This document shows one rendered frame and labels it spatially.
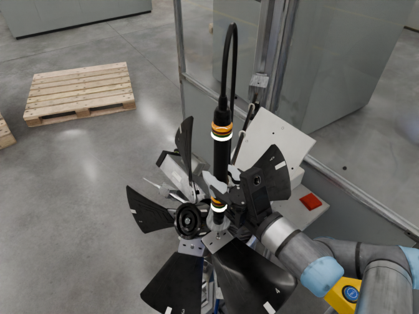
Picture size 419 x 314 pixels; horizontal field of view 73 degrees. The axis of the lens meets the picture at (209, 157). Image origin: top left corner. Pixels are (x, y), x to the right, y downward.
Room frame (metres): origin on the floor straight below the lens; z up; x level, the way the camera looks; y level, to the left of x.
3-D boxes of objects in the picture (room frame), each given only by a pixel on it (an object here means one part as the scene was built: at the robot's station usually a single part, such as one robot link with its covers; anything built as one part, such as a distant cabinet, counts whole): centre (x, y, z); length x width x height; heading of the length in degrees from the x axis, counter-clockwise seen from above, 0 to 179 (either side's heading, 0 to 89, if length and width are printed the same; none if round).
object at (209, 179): (0.44, -0.01, 1.47); 0.09 x 0.03 x 0.06; 49
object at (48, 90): (3.15, 1.61, 0.07); 1.20 x 1.00 x 0.15; 107
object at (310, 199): (0.84, -0.50, 0.87); 0.08 x 0.08 x 0.02; 27
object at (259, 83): (1.06, -0.21, 1.37); 0.10 x 0.07 x 0.09; 163
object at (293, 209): (0.89, -0.39, 0.85); 0.36 x 0.24 x 0.03; 38
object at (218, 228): (0.47, -0.03, 1.33); 0.09 x 0.07 x 0.10; 163
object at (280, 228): (0.31, -0.15, 1.47); 0.08 x 0.05 x 0.08; 128
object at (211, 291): (0.63, -0.03, 0.46); 0.09 x 0.05 x 0.91; 38
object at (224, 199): (0.40, -0.04, 1.49); 0.09 x 0.05 x 0.02; 49
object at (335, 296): (0.36, -0.48, 1.02); 0.16 x 0.10 x 0.11; 128
